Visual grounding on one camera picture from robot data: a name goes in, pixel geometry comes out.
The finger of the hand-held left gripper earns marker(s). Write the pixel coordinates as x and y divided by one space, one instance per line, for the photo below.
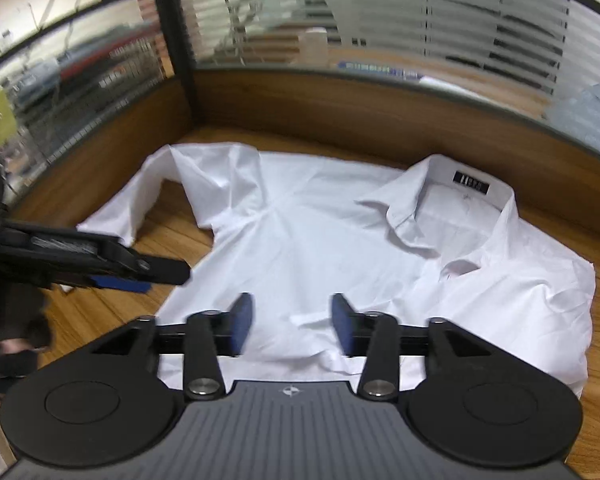
165 270
120 284

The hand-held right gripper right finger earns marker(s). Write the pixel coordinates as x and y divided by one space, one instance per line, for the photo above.
341 322

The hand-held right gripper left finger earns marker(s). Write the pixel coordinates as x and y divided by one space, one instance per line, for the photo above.
242 322

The white shirt with black label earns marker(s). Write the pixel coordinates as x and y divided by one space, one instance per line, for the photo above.
305 235

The person's left hand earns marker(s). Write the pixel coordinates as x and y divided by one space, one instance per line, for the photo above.
10 360

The yellow-green object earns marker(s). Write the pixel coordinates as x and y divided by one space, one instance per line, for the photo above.
5 110

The blue printed paper strip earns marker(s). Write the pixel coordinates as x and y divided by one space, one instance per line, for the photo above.
375 69

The clear plastic bag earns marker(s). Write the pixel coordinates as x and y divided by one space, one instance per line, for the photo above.
590 110

